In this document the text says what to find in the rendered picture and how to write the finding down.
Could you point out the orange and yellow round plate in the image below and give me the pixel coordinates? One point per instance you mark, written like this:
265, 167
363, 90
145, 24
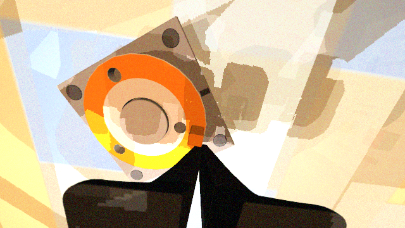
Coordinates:
144, 76

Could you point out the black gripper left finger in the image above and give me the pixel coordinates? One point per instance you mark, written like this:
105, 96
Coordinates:
162, 203

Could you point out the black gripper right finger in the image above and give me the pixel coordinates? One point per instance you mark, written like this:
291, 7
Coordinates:
227, 203

